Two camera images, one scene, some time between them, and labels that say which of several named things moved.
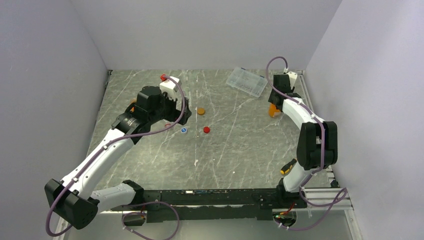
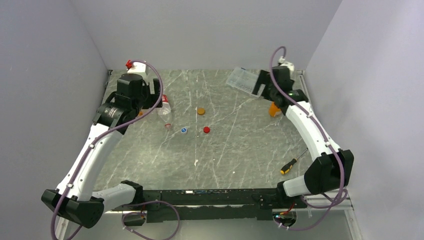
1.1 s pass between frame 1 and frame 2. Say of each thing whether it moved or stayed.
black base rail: stayed
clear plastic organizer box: stayed
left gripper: moved
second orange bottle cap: stayed
